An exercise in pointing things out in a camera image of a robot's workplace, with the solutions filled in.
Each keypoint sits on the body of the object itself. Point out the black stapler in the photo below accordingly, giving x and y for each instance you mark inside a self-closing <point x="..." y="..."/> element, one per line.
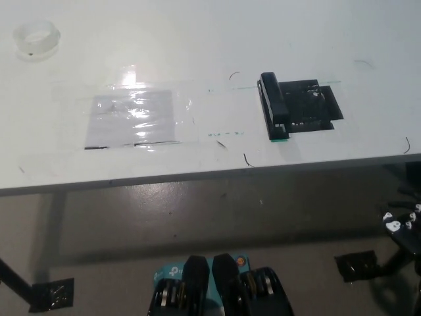
<point x="274" y="98"/>

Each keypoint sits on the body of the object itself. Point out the clear tape roll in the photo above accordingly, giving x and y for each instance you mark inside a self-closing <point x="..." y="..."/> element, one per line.
<point x="36" y="39"/>

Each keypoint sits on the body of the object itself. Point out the black tape mark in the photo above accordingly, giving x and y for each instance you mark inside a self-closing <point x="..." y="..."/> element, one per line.
<point x="310" y="107"/>

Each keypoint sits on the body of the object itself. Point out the robot torso black teal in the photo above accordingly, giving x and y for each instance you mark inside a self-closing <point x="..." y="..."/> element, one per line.
<point x="223" y="289"/>

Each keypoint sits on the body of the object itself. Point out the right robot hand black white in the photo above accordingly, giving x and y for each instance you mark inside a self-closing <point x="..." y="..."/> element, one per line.
<point x="403" y="237"/>

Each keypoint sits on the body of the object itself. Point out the black table leg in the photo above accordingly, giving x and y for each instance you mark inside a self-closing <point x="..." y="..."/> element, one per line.
<point x="14" y="278"/>
<point x="394" y="261"/>

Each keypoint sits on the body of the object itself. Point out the white paper under clear tape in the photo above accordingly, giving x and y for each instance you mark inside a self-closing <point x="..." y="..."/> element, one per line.
<point x="131" y="115"/>

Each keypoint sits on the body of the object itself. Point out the green tape strip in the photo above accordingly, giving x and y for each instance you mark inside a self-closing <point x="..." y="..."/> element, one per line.
<point x="279" y="140"/>

